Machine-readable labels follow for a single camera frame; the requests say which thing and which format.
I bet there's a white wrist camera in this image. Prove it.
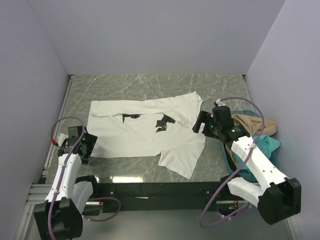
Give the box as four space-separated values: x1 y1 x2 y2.
214 98 226 107
51 133 69 147

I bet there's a black base beam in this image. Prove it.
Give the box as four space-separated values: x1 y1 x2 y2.
97 181 220 211

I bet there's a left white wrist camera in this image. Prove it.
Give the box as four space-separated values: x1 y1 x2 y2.
51 133 69 147

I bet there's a beige t shirt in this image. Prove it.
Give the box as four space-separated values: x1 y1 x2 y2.
225 113 277 171

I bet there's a teal t shirt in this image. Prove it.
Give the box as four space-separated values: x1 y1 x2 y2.
238 135 281 183

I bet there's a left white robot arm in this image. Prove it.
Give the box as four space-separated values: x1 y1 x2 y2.
33 126 100 240

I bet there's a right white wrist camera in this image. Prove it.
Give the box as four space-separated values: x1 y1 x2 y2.
214 98 226 107

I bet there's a teal plastic basket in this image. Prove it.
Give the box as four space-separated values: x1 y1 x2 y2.
221 110 280 174

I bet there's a white t shirt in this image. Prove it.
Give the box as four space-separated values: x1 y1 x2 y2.
87 91 206 179

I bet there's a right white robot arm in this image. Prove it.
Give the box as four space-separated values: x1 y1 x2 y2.
192 105 302 225

